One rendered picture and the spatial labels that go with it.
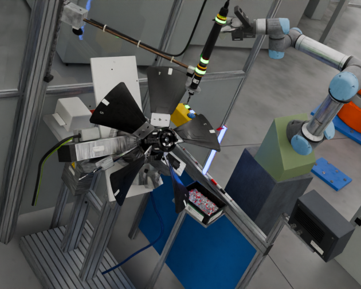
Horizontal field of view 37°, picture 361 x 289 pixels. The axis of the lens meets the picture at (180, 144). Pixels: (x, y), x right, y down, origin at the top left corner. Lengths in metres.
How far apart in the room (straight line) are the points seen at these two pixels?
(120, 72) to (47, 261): 1.24
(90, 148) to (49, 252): 1.08
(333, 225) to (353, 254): 1.85
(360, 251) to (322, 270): 0.31
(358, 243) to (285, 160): 1.48
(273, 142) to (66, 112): 1.11
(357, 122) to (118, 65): 3.96
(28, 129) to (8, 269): 0.89
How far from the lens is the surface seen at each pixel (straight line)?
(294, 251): 4.26
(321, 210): 2.52
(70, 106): 2.97
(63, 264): 3.35
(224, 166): 4.71
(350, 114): 6.26
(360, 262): 4.31
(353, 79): 2.52
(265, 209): 3.10
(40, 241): 3.45
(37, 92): 2.77
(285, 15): 7.07
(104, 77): 2.67
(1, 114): 2.98
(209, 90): 3.81
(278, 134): 2.93
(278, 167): 2.96
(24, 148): 3.00
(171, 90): 2.59
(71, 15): 2.54
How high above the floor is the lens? 2.60
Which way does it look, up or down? 33 degrees down
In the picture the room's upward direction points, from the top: 22 degrees clockwise
